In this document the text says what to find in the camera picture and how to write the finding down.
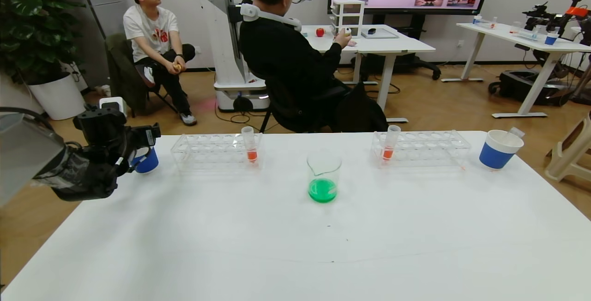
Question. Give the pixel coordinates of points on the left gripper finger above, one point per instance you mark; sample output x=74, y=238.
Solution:
x=138, y=134
x=152, y=135

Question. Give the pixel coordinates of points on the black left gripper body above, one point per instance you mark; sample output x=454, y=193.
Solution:
x=150, y=135

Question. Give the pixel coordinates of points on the yellow pigment test tube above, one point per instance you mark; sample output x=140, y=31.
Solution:
x=515, y=132

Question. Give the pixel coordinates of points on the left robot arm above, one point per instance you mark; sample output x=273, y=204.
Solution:
x=27, y=158

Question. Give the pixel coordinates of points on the clear acrylic test tube rack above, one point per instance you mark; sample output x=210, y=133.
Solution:
x=217, y=152
x=418, y=149

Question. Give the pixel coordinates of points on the orange pigment test tube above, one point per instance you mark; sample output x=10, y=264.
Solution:
x=387, y=153
x=251, y=154

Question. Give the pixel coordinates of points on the clear glass beaker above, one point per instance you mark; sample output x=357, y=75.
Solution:
x=322, y=190

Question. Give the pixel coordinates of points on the blue white paper cup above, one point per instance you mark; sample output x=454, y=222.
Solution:
x=148, y=165
x=496, y=155

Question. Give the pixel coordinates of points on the black folding chair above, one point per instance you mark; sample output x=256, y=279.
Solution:
x=166, y=102

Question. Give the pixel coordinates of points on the dark olive jacket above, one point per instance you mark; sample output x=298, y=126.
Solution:
x=121, y=79

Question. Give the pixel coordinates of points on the white plant pot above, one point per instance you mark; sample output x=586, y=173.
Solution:
x=59, y=99

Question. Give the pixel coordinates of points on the person in white t-shirt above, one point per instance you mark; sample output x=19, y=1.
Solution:
x=152, y=28

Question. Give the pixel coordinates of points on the white humanoid robot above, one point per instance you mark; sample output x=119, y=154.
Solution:
x=221, y=38

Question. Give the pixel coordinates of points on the green leafy plant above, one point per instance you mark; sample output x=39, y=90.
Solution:
x=32, y=24

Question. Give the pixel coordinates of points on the person in black clothes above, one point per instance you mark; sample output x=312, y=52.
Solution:
x=286, y=61

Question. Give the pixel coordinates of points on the white neck-worn device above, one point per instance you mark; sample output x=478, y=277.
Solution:
x=270, y=15

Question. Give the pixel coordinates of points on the black office chair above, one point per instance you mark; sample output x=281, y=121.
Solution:
x=364, y=114

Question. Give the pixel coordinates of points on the small white drawer unit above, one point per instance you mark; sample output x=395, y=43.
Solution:
x=347, y=12

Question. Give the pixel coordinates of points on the grey flat tray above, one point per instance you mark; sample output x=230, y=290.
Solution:
x=381, y=34

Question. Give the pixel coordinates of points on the white standing desk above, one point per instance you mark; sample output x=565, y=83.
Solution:
x=397, y=45
x=508, y=35

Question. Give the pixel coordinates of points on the black display stand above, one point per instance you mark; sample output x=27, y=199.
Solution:
x=415, y=63

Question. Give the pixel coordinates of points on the black mobile robot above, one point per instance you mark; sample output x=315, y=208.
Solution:
x=531, y=87

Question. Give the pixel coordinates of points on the beige plastic stool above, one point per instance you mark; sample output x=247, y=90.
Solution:
x=570, y=157

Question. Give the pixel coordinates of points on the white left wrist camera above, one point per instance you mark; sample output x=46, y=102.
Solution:
x=113, y=106

